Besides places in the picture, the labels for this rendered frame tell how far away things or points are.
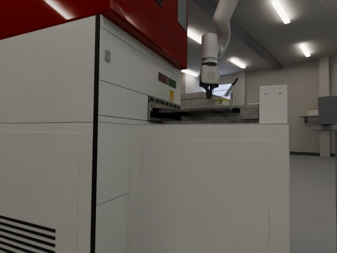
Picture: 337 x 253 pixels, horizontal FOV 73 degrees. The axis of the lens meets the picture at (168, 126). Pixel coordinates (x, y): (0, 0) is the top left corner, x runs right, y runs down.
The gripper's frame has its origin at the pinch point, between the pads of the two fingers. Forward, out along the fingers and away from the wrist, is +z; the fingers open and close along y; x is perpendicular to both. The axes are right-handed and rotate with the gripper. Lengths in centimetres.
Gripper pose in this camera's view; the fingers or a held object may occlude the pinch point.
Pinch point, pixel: (208, 94)
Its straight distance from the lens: 124.2
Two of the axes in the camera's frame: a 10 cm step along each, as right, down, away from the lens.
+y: 9.8, 0.2, 2.0
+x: -2.0, 0.3, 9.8
